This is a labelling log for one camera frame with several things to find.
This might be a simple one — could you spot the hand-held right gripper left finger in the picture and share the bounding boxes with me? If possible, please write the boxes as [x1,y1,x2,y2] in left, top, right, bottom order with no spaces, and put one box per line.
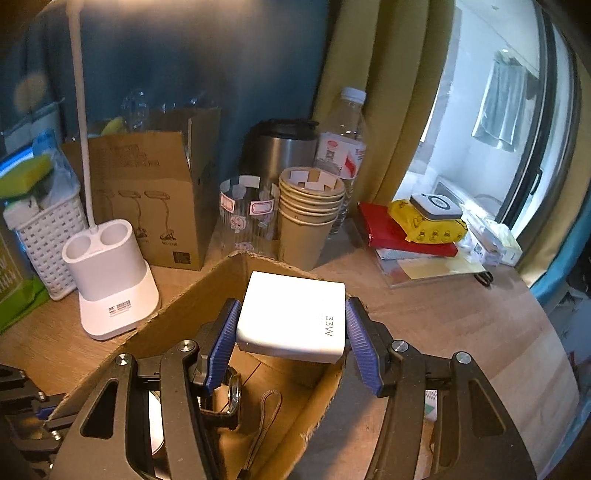
[48,298,243,480]

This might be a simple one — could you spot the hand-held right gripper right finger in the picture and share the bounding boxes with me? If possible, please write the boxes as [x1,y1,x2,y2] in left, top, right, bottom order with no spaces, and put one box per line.
[345,296,539,480]

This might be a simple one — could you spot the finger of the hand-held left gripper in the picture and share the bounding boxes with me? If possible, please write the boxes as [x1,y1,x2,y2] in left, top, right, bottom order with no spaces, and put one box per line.
[0,413,62,466]
[0,364,63,418]

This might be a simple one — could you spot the torn cardboard box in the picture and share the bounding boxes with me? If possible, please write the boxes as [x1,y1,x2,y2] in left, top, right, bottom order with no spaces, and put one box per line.
[46,251,370,480]

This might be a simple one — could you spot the white power adapter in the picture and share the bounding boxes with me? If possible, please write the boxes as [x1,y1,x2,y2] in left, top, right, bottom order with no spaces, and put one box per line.
[235,271,348,365]

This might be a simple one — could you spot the brown leather strap wristwatch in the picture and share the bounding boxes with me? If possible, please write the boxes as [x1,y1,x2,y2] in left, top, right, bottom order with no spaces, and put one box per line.
[201,367,283,480]

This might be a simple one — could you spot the green box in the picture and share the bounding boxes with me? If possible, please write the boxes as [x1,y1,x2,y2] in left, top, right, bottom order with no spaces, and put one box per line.
[0,226,49,334]

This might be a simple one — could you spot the clear sleeve with papers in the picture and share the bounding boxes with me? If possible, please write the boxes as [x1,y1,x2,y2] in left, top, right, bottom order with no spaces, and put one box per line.
[374,247,488,289]

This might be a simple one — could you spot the white desk lamp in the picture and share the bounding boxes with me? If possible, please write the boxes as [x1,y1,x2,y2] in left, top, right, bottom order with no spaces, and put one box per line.
[61,0,161,341]

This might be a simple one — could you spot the red book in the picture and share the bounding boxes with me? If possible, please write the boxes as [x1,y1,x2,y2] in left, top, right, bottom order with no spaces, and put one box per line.
[359,202,459,259]

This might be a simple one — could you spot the stack of paper cups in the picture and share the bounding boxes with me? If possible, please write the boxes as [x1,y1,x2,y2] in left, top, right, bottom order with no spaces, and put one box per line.
[277,166,346,271]

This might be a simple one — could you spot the yellow wet wipes packet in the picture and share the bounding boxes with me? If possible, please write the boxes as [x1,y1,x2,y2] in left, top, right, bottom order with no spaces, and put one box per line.
[388,198,469,244]

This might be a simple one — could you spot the white plastic basket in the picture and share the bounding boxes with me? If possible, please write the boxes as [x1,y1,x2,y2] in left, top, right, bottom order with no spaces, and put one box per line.
[4,187,88,301]

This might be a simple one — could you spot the clear glass with labels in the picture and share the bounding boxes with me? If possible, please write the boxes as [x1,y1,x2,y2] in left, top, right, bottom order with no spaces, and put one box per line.
[218,174,279,257]

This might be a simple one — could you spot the small white boxes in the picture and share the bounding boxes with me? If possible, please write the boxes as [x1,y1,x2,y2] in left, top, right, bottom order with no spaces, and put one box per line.
[462,208,504,266]

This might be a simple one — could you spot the flat white grey device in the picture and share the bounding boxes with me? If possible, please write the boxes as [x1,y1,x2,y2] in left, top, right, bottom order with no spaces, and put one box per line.
[410,193,463,221]

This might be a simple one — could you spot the brown printed cardboard box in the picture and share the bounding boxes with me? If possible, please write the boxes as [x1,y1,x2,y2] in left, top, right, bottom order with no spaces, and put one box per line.
[61,107,221,271]

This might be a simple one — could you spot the pale yellow tissue packet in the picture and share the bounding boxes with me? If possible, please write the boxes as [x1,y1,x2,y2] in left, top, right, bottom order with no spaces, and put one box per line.
[489,222,523,266]

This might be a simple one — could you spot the clear plastic water bottle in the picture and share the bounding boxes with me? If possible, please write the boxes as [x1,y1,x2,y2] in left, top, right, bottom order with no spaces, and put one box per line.
[315,87,368,236]

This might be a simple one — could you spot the yellow curtain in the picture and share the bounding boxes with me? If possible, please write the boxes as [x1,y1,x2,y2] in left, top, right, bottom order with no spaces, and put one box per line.
[311,0,455,222]
[515,217,578,288]

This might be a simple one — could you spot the stainless steel tumbler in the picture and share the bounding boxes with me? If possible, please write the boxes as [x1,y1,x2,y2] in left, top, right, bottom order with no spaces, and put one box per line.
[241,119,320,185]

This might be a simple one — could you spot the yellow green sponge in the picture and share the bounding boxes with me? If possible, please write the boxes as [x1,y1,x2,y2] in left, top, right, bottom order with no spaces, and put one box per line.
[0,154,54,200]

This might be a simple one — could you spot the teal curtain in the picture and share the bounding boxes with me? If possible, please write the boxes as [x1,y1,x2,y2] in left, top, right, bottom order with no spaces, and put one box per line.
[529,208,591,319]

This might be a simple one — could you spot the clear plastic bag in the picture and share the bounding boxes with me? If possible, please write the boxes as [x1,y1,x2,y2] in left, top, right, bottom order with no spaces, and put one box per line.
[32,131,83,206]

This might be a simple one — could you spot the empty clear plastic bottles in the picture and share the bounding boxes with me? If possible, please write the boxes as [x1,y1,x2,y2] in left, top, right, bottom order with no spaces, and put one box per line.
[121,88,208,134]

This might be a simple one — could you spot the hanging grey towel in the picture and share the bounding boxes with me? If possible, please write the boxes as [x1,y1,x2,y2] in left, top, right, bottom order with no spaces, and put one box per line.
[472,51,529,153]

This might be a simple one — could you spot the black sliding door frame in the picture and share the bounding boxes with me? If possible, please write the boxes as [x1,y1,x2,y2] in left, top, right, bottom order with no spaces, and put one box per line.
[496,0,583,241]

